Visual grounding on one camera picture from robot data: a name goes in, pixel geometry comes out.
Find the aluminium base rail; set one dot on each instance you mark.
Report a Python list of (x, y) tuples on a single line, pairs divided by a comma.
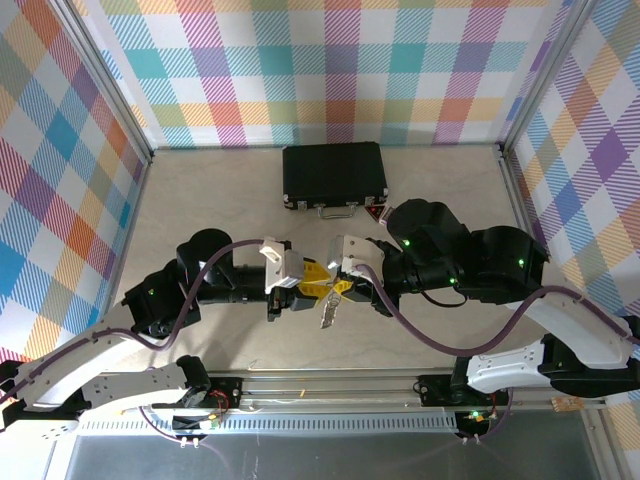
[(325, 385)]

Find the black box with red triangle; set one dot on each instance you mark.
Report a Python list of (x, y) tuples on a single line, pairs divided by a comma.
[(374, 214)]

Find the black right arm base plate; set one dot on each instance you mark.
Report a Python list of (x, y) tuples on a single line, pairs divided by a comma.
[(432, 390)]

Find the black hard carry case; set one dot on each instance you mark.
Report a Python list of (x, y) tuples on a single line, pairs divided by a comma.
[(332, 172)]

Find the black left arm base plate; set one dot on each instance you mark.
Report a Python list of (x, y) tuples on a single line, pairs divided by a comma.
[(227, 390)]

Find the grey metal sheet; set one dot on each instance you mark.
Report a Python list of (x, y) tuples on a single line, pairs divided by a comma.
[(325, 460)]

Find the small orange label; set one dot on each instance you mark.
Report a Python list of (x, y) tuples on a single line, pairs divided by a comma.
[(567, 403)]

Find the small black electronics board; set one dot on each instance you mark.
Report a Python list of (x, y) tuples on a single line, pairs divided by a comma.
[(475, 417), (200, 424)]

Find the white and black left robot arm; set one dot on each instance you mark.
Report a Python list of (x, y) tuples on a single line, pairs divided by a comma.
[(75, 365)]

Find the aluminium table edge rail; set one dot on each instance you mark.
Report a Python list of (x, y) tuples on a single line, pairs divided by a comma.
[(520, 215), (131, 210)]

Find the aluminium frame post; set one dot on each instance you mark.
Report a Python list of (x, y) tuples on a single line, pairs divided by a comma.
[(105, 80), (550, 75)]

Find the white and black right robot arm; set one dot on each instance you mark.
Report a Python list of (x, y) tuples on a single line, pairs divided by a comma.
[(575, 325)]

